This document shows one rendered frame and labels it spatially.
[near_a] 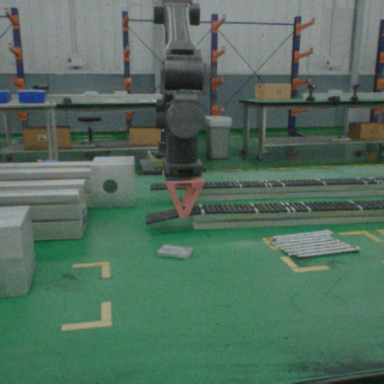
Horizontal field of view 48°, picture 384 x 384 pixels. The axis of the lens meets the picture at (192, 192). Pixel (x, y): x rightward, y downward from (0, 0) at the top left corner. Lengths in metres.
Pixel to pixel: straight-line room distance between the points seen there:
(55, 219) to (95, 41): 7.73
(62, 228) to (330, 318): 0.46
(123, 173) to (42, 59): 7.61
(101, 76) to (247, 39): 2.89
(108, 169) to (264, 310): 0.51
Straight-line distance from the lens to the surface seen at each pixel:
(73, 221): 0.77
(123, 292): 0.58
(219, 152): 5.93
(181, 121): 0.68
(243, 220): 0.82
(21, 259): 0.59
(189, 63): 0.75
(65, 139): 5.72
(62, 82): 8.45
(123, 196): 0.94
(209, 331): 0.50
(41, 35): 8.52
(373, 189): 1.12
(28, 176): 0.96
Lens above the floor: 1.05
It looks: 15 degrees down
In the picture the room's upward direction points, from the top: straight up
